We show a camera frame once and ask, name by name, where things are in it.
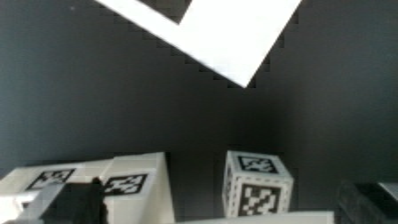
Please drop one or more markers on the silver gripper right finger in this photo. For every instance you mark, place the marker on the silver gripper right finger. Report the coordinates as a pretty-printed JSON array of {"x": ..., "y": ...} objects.
[{"x": 368, "y": 203}]

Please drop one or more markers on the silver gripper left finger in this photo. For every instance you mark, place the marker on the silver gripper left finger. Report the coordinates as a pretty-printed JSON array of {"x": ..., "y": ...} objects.
[{"x": 67, "y": 204}]

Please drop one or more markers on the white chair back piece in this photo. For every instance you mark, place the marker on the white chair back piece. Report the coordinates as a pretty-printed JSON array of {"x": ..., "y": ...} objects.
[{"x": 108, "y": 192}]

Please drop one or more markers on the small white marker cube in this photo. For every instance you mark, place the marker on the small white marker cube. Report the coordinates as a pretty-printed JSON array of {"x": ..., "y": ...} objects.
[{"x": 258, "y": 185}]

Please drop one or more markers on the white marker sheet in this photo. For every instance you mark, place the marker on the white marker sheet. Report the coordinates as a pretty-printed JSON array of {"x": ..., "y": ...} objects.
[{"x": 226, "y": 33}]

